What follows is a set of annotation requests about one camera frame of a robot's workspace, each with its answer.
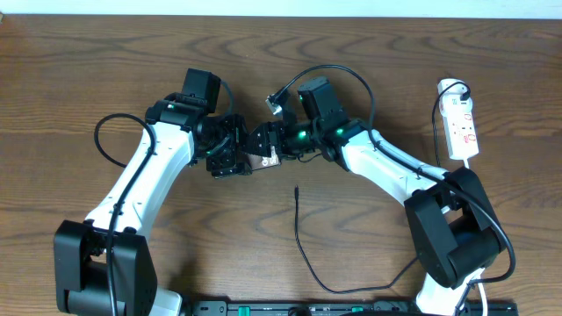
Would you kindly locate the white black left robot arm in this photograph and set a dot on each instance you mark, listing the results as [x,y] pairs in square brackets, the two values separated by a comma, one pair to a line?
[103,265]

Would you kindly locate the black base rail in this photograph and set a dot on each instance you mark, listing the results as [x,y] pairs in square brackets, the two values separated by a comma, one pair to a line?
[223,308]

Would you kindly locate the white USB charger adapter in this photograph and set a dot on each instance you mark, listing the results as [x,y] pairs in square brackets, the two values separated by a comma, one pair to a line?
[454,86]

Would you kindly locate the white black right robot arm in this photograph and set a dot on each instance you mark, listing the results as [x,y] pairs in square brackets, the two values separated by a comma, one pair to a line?
[455,231]

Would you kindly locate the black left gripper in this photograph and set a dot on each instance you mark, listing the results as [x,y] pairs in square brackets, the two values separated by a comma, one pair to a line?
[229,165]

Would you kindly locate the white power strip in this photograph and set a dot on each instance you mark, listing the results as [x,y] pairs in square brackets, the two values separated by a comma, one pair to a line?
[459,126]

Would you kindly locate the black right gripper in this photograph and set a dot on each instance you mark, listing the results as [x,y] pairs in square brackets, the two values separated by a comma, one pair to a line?
[266,131]

